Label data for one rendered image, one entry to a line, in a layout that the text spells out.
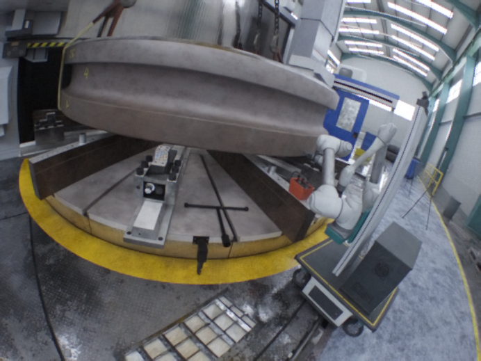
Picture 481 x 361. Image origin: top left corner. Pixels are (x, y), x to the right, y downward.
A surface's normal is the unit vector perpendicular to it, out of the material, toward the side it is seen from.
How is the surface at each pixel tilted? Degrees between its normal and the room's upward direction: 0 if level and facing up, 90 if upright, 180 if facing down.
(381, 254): 90
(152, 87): 90
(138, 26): 90
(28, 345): 0
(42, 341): 0
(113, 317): 0
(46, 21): 90
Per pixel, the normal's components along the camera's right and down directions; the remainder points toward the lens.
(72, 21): 0.73, 0.44
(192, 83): 0.14, 0.46
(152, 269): 0.23, -0.87
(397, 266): -0.80, 0.07
